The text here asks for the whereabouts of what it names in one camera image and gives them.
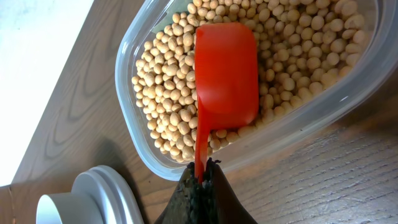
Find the pile of soybeans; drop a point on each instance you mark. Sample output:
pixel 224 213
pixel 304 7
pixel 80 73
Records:
pixel 304 46

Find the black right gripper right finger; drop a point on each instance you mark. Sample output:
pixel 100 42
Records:
pixel 219 203

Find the grey-green plastic bowl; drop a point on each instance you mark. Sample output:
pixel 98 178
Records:
pixel 67 208

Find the red plastic scoop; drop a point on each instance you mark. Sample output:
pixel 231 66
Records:
pixel 226 77

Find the clear plastic container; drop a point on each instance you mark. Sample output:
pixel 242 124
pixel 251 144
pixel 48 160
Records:
pixel 377 64

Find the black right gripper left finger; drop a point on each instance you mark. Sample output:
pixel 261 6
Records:
pixel 184 206

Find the white digital kitchen scale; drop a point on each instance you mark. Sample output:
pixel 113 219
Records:
pixel 111 193

